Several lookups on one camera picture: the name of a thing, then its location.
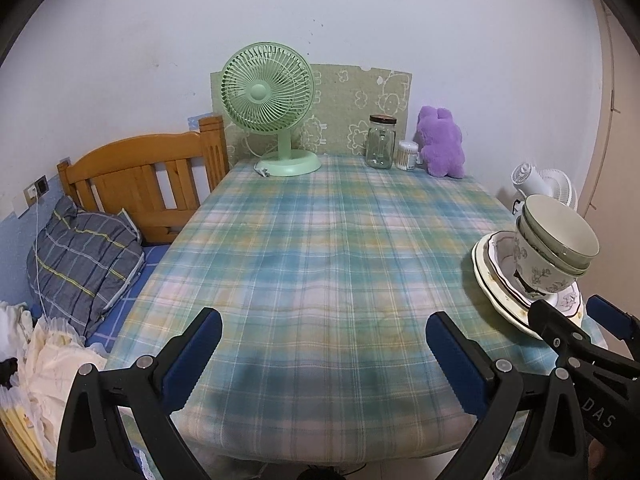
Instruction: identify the white standing fan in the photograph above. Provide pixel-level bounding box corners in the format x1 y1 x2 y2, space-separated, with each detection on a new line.
511 162 578 213

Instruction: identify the purple plush toy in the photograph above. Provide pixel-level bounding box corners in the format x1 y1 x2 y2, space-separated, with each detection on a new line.
416 106 467 179

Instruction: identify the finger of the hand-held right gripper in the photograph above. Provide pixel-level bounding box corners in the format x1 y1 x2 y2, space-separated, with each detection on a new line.
586 295 640 356
528 299 601 368

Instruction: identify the large round yellow-flower plate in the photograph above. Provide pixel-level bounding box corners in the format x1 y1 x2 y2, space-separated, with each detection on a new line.
471 232 586 342

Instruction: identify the small floral ceramic bowl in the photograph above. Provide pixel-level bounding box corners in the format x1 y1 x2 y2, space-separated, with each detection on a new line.
517 194 600 261

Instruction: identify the wooden bed headboard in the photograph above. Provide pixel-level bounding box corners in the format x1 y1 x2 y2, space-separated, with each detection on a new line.
57 116 230 246

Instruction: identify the small black object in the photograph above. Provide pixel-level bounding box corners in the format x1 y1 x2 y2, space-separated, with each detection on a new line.
0 357 20 391

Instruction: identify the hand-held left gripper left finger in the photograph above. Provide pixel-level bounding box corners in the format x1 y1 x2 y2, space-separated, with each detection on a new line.
55 307 223 480

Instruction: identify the beige door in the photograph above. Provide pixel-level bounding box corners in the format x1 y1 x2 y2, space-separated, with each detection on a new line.
575 0 640 321

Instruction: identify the green printed board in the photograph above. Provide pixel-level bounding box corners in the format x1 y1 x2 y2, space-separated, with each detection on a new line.
210 62 414 161

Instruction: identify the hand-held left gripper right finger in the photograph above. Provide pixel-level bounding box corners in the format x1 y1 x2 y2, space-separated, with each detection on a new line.
425 311 588 480

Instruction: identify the glass jar with brown lid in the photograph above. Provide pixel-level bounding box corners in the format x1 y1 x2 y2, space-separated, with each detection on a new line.
366 115 398 169

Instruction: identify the large floral ceramic bowl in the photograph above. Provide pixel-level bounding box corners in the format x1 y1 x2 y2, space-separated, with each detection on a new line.
512 230 588 295

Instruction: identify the wall socket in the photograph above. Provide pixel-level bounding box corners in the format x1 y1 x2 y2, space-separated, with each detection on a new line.
25 175 51 208

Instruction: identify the medium floral ceramic bowl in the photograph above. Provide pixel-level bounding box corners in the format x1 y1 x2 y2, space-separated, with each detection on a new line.
516 215 597 272

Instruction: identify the blue-grey plaid pillow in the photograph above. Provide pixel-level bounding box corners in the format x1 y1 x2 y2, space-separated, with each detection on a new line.
26 195 146 338

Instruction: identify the scalloped yellow-flower plate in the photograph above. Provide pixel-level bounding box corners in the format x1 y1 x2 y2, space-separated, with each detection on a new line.
477 234 583 333

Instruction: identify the cotton swab container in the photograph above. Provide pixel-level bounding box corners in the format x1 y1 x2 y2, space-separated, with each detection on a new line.
397 141 420 171

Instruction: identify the plaid tablecloth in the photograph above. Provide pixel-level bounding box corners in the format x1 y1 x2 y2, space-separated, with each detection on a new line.
107 154 608 463

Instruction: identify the green desk fan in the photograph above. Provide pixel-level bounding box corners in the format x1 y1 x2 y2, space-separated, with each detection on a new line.
221 44 322 178

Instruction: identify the cream crumpled cloth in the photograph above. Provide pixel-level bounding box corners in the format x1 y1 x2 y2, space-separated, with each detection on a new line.
0 300 108 480

